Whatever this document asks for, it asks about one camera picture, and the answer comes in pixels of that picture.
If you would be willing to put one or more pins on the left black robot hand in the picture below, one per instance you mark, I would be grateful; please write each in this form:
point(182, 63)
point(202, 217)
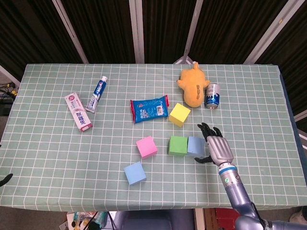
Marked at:
point(6, 180)

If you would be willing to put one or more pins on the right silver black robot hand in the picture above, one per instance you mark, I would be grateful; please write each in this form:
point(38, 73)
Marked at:
point(219, 148)

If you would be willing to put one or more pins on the light blue foam cube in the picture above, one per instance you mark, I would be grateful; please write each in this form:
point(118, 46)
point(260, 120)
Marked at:
point(195, 146)
point(134, 173)

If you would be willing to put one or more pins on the yellow foam cube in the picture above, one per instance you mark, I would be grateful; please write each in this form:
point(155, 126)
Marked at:
point(179, 113)

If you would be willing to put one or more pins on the pink foam cube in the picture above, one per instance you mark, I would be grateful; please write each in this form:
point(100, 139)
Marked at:
point(146, 146)

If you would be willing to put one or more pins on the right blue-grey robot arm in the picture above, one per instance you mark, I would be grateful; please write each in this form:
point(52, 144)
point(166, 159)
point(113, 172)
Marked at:
point(236, 191)

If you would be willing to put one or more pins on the green foam cube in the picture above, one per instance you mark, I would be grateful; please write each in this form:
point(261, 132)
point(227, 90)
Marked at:
point(178, 145)

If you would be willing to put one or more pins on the blue silver drink can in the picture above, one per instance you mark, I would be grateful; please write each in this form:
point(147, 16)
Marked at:
point(213, 95)

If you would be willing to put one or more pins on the yellow plush toy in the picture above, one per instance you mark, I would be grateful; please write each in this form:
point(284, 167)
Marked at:
point(194, 88)

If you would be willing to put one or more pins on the green checkered tablecloth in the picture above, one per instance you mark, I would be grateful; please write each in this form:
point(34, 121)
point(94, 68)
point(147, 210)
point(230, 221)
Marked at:
point(72, 167)

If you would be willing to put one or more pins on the red box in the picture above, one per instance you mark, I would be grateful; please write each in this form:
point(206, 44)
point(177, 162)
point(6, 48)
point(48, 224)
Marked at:
point(225, 216)

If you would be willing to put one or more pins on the white table leg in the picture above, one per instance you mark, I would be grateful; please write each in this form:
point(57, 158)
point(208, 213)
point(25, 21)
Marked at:
point(198, 219)

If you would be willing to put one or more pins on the blue snack packet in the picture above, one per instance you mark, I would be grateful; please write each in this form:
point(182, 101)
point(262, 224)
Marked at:
point(148, 110)

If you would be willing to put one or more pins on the pink white toothpaste box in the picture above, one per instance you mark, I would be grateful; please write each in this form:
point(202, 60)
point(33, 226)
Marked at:
point(79, 112)

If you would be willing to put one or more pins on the blue white toothpaste tube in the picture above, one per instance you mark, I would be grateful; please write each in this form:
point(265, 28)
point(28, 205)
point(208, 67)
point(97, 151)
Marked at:
point(97, 93)

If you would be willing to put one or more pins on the white frame post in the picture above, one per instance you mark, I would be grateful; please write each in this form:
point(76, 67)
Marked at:
point(72, 32)
point(136, 31)
point(192, 28)
point(268, 33)

